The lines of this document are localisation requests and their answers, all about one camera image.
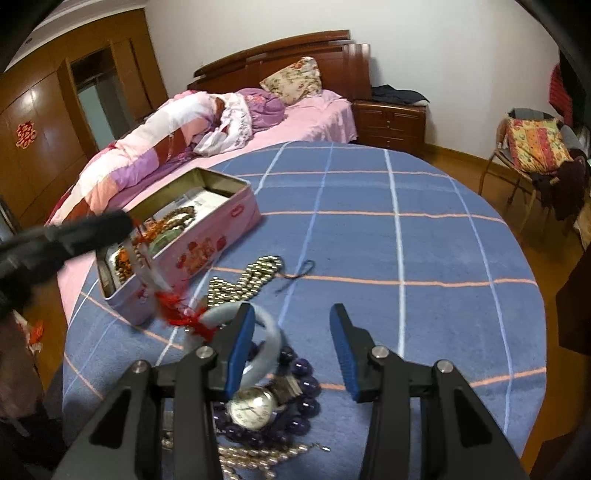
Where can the pink tin box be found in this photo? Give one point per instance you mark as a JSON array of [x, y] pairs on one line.
[[207, 244]]

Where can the purple white blanket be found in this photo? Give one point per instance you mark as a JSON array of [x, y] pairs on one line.
[[258, 110]]

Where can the floral pillow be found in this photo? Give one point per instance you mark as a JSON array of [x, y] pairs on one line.
[[295, 78]]

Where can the dark brown garment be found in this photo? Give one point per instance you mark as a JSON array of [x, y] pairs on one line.
[[565, 184]]

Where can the wooden headboard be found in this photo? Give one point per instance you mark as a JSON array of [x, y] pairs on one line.
[[286, 50]]

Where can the wooden wardrobe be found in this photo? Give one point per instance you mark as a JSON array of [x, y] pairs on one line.
[[41, 106]]

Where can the small red object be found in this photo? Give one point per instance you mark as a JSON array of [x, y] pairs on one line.
[[36, 333]]

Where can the dark wooden furniture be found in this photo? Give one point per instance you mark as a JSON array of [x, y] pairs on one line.
[[577, 304]]

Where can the red knot decoration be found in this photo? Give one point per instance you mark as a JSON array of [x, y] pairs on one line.
[[25, 134]]

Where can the dark clothes pile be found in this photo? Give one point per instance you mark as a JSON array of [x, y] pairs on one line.
[[399, 94]]

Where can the red hanging cloth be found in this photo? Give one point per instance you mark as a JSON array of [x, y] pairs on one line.
[[558, 87]]

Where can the bed with pink sheet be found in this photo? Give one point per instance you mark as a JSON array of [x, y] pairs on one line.
[[318, 115]]

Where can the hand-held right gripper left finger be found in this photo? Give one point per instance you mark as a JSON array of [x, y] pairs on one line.
[[240, 355]]

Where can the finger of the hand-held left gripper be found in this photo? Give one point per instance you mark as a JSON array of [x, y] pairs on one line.
[[92, 233]]

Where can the colourful patterned cushion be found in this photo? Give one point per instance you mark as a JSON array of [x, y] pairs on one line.
[[538, 143]]

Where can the blue checked tablecloth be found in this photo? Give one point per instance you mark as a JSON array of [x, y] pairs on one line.
[[369, 240]]

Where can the wooden nightstand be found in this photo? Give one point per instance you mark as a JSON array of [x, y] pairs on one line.
[[392, 122]]

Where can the white paper card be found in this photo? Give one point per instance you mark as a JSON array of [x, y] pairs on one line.
[[207, 201]]

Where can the green jade bangle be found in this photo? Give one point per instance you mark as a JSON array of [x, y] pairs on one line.
[[166, 240]]

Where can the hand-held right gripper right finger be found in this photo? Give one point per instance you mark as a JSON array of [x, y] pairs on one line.
[[344, 355]]

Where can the wooden chair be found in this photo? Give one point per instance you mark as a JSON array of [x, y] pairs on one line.
[[496, 161]]

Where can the pink patchwork quilt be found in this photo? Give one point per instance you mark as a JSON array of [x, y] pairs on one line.
[[143, 138]]

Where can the silver wrist watch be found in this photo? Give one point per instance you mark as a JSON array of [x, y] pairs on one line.
[[251, 408]]

